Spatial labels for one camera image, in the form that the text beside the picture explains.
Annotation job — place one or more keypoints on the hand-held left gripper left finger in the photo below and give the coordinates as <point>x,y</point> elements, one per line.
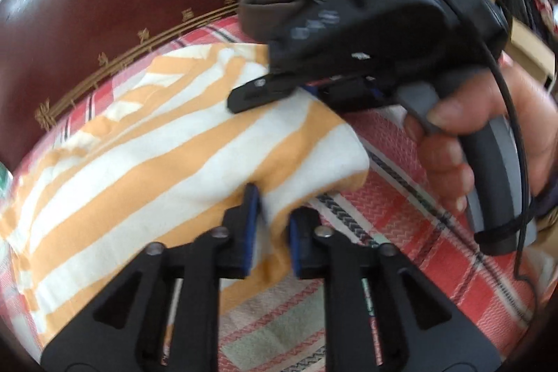
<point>250,224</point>

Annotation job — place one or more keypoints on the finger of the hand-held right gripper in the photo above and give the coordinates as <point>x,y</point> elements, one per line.
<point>253,95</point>
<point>344,95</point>

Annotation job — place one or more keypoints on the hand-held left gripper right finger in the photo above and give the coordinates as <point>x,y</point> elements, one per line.
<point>296,241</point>

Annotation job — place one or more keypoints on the orange white striped shirt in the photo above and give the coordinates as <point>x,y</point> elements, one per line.
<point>152,163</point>

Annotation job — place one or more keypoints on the person's right hand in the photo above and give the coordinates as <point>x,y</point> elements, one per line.
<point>444,171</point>

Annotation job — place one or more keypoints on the dark brown garment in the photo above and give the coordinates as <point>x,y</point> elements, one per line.
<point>261,14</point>

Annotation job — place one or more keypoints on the red plaid bed sheet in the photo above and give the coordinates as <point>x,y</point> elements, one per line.
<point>414,232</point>

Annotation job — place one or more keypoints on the green plastic bag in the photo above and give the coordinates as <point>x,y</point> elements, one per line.
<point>3,178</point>

